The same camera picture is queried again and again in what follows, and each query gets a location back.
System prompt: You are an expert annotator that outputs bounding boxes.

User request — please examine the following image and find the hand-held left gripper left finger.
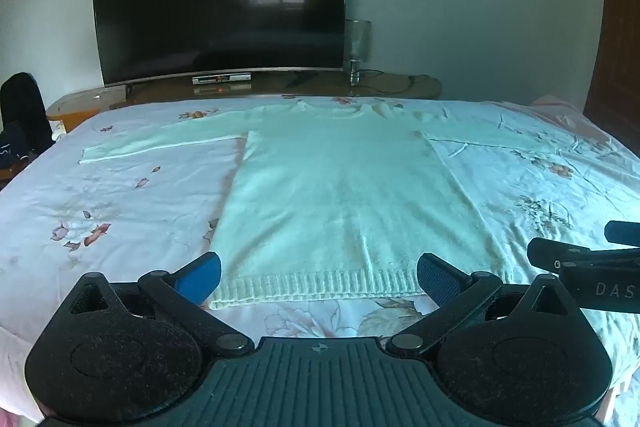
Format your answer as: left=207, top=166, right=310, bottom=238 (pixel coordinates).
left=67, top=251, right=256, bottom=356

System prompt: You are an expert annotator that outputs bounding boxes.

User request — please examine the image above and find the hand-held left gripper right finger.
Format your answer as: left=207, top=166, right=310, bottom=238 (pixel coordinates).
left=386, top=252, right=581, bottom=356

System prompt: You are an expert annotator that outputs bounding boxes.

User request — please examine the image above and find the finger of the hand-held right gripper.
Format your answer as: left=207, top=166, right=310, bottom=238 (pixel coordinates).
left=604, top=220, right=640, bottom=249
left=527, top=237, right=640, bottom=275

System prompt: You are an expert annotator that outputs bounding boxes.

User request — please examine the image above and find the white knit sweater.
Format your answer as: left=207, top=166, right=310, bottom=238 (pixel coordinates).
left=79, top=101, right=576, bottom=311

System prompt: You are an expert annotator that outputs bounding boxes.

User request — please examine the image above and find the floral bed sheet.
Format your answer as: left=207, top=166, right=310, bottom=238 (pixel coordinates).
left=0, top=94, right=640, bottom=427

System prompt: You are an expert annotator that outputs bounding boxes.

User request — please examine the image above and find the silver set-top box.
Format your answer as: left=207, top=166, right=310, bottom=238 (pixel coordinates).
left=192, top=74, right=252, bottom=86

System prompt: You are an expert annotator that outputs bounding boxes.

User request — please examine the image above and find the brown wooden door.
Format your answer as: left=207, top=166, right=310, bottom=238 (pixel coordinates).
left=582, top=0, right=640, bottom=128

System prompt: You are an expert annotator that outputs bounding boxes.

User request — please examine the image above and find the wooden television stand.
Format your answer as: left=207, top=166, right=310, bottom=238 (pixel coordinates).
left=46, top=69, right=443, bottom=132

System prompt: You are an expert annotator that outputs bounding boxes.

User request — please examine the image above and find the black chair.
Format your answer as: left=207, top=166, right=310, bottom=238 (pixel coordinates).
left=0, top=72, right=54, bottom=188

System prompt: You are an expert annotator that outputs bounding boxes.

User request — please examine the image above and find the glass table lamp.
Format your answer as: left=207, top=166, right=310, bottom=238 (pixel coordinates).
left=344, top=19, right=373, bottom=88

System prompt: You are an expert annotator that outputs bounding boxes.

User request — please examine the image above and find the large black television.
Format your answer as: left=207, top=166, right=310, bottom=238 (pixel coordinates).
left=91, top=0, right=350, bottom=88

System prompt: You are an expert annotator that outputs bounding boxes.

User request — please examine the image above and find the black cable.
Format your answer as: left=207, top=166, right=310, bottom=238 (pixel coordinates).
left=357, top=71, right=432, bottom=96

